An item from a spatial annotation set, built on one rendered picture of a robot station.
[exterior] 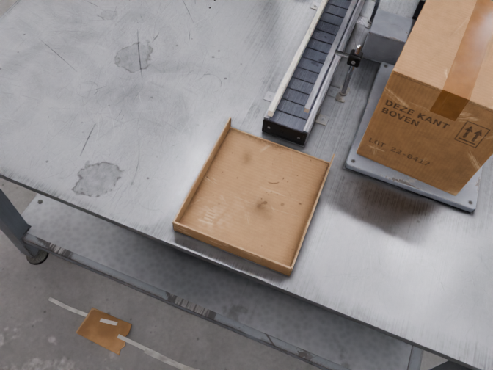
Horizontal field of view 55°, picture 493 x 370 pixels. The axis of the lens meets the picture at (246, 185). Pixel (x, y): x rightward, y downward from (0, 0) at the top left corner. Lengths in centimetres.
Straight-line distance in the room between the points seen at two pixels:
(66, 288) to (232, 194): 102
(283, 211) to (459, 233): 39
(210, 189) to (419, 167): 46
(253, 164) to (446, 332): 53
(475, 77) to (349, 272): 44
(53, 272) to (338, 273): 124
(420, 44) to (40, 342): 153
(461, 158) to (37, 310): 150
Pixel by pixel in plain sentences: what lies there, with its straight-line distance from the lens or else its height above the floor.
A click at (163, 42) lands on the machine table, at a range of 136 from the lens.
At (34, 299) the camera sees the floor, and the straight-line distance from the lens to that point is 194.
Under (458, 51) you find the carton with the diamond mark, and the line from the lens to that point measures 103.
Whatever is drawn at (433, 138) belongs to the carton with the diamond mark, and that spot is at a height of 99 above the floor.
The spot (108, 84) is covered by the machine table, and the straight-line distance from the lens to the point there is 127.
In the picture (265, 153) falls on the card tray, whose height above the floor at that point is 83.
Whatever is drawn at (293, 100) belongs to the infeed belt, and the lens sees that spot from 116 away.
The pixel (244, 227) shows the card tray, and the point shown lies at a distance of 101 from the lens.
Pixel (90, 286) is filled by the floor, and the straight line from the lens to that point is 190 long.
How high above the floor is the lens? 174
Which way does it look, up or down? 59 degrees down
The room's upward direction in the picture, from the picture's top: 6 degrees clockwise
